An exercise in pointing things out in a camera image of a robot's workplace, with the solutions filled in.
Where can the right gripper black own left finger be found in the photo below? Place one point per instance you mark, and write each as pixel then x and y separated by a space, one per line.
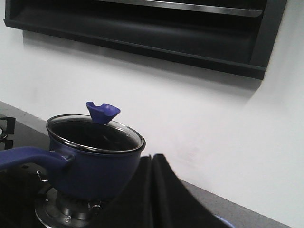
pixel 131 208

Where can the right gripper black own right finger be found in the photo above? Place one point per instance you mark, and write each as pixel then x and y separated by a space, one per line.
pixel 173 206

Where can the glass lid with blue knob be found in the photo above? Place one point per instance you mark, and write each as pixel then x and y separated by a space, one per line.
pixel 104 114

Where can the black pan support grate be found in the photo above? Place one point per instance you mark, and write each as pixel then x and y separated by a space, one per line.
pixel 42 180

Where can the front gas burner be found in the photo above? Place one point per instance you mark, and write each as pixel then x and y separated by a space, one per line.
pixel 63 222

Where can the black glass gas cooktop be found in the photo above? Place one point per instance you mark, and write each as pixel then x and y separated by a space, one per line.
pixel 20 186

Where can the far black pan support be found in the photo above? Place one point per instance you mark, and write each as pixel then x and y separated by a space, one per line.
pixel 7 129

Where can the black range hood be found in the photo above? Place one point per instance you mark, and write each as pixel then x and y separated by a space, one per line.
pixel 231 36

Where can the blue saucepan with handle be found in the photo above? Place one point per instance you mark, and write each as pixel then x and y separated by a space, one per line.
pixel 85 160

